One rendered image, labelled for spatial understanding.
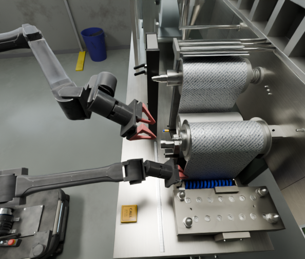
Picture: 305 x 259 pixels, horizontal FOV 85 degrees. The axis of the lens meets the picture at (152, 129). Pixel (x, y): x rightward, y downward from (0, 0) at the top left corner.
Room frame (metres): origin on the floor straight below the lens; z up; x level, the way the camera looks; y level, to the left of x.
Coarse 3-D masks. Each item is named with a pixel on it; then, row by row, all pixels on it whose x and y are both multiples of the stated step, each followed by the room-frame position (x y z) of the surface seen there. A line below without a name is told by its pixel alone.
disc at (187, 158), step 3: (186, 120) 0.38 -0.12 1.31; (183, 123) 0.40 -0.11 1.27; (186, 123) 0.36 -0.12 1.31; (189, 126) 0.34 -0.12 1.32; (189, 129) 0.33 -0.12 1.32; (189, 132) 0.32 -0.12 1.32; (189, 135) 0.31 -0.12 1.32; (189, 138) 0.30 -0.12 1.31; (189, 141) 0.30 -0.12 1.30; (189, 144) 0.29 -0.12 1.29; (189, 147) 0.28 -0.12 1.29; (189, 150) 0.28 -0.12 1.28; (189, 153) 0.27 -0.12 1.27; (186, 156) 0.29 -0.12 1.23; (189, 156) 0.27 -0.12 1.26; (186, 159) 0.28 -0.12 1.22; (189, 159) 0.27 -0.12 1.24
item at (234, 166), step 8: (192, 168) 0.28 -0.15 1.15; (200, 168) 0.28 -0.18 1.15; (208, 168) 0.28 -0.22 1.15; (216, 168) 0.28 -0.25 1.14; (224, 168) 0.28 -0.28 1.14; (232, 168) 0.28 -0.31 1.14; (240, 168) 0.28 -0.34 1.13; (192, 176) 0.28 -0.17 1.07; (200, 176) 0.28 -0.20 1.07; (208, 176) 0.28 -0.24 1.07; (216, 176) 0.28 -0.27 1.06; (224, 176) 0.28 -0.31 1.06; (232, 176) 0.28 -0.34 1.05
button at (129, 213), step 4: (124, 208) 0.19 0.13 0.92; (128, 208) 0.19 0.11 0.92; (132, 208) 0.19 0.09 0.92; (136, 208) 0.19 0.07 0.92; (124, 212) 0.17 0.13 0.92; (128, 212) 0.17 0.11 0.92; (132, 212) 0.17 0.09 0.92; (136, 212) 0.17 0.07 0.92; (124, 216) 0.15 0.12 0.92; (128, 216) 0.15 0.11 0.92; (132, 216) 0.15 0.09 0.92; (136, 216) 0.15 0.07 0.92; (124, 220) 0.14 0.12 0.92; (128, 220) 0.14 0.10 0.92; (132, 220) 0.14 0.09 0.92; (136, 220) 0.14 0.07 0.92
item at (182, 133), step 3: (183, 129) 0.37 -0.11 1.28; (180, 132) 0.35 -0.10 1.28; (183, 132) 0.35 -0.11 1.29; (180, 135) 0.34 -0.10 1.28; (183, 135) 0.33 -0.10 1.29; (183, 138) 0.32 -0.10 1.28; (180, 141) 0.33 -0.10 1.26; (183, 141) 0.31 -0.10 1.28; (186, 141) 0.31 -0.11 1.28; (180, 144) 0.32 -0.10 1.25; (183, 144) 0.31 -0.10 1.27; (186, 144) 0.31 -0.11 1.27; (180, 147) 0.31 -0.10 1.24; (183, 147) 0.30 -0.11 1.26; (180, 150) 0.30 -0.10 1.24; (183, 150) 0.30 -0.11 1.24
